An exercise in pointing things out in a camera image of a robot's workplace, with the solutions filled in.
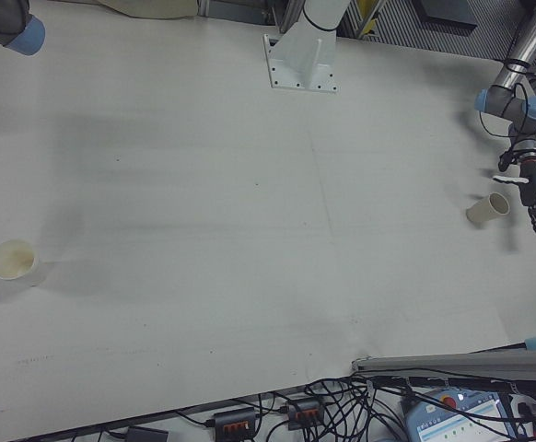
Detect dark grey box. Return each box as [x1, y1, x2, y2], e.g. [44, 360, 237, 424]
[417, 0, 479, 33]

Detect blue-grey teach pendant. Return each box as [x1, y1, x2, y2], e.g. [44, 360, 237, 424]
[399, 384, 522, 442]

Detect black orange-port hub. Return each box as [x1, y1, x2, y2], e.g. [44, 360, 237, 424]
[212, 407, 259, 436]
[285, 398, 323, 430]

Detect flat black box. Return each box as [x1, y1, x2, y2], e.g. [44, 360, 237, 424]
[124, 425, 170, 442]

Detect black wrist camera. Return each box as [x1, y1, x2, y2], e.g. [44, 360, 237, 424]
[498, 147, 520, 172]

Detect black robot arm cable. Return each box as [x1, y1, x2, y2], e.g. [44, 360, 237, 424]
[478, 62, 536, 154]

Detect aluminium profile frame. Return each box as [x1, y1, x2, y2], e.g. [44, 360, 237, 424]
[351, 343, 536, 383]

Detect black cable bundle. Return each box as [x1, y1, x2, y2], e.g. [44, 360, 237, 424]
[371, 375, 516, 393]

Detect yellow black striped bracket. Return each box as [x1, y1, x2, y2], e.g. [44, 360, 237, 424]
[358, 0, 389, 38]

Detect black hub cable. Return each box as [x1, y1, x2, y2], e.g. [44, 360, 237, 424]
[174, 407, 216, 427]

